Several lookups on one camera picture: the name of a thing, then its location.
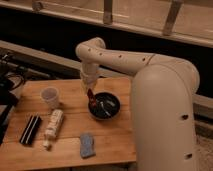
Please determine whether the red pepper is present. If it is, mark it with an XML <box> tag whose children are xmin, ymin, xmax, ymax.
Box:
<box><xmin>87</xmin><ymin>89</ymin><xmax>95</xmax><ymax>101</ymax></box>

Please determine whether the blue sponge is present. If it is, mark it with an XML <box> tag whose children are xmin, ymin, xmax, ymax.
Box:
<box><xmin>80</xmin><ymin>133</ymin><xmax>96</xmax><ymax>159</ymax></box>

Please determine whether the black equipment with cables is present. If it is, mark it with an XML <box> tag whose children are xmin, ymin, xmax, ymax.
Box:
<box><xmin>0</xmin><ymin>53</ymin><xmax>26</xmax><ymax>145</ymax></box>

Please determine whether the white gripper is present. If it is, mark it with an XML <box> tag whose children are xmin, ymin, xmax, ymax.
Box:
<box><xmin>80</xmin><ymin>70</ymin><xmax>98</xmax><ymax>92</ymax></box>

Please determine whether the clear plastic cup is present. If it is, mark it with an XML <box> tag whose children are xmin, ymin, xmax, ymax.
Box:
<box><xmin>40</xmin><ymin>87</ymin><xmax>59</xmax><ymax>109</ymax></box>

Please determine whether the dark ceramic bowl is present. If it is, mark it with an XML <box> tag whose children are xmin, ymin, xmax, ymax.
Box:
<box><xmin>88</xmin><ymin>92</ymin><xmax>120</xmax><ymax>120</ymax></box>

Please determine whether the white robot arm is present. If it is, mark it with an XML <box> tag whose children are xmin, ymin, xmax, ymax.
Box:
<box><xmin>76</xmin><ymin>38</ymin><xmax>200</xmax><ymax>171</ymax></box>

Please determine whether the black striped box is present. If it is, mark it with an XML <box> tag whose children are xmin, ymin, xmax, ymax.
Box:
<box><xmin>19</xmin><ymin>115</ymin><xmax>42</xmax><ymax>146</ymax></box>

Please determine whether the white tube bottle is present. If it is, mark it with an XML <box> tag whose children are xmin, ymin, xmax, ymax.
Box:
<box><xmin>43</xmin><ymin>109</ymin><xmax>64</xmax><ymax>150</ymax></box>

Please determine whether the wooden board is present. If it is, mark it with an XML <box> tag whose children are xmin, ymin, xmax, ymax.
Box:
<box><xmin>0</xmin><ymin>78</ymin><xmax>135</xmax><ymax>171</ymax></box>

